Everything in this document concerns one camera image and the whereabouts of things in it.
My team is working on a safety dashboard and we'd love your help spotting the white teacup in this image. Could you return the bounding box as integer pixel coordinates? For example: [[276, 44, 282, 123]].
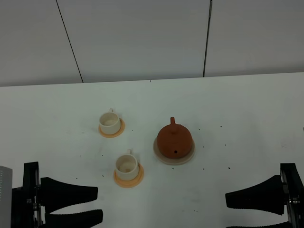
[[115, 149, 139, 181], [99, 108, 121, 135]]

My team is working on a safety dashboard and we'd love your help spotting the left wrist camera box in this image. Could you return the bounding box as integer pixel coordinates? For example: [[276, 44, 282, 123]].
[[0, 166, 12, 228]]

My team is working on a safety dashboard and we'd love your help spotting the beige round teapot coaster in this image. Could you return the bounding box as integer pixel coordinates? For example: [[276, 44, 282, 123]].
[[153, 139, 195, 165]]

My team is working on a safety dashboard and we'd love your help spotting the near orange cup coaster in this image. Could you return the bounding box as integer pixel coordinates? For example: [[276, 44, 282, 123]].
[[113, 164, 144, 188]]

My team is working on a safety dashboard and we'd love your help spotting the far white teacup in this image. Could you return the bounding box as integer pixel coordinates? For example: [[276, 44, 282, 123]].
[[99, 108, 121, 135]]

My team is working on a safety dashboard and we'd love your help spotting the orange cup coaster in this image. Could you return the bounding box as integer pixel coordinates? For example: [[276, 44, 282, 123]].
[[98, 118, 125, 138], [113, 164, 144, 188]]

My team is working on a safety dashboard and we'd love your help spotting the far orange cup coaster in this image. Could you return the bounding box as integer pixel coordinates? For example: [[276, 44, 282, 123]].
[[98, 118, 125, 138]]

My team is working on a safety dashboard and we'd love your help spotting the near white teacup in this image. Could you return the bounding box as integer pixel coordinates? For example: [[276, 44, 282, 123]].
[[115, 149, 139, 181]]

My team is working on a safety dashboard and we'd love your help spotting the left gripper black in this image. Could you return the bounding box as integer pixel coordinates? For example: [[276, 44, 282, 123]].
[[11, 161, 103, 228]]

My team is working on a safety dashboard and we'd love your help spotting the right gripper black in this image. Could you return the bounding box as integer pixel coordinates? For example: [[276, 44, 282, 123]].
[[225, 163, 304, 228]]

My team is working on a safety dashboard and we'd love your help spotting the brown clay teapot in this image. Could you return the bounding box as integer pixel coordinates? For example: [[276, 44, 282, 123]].
[[156, 117, 193, 159]]

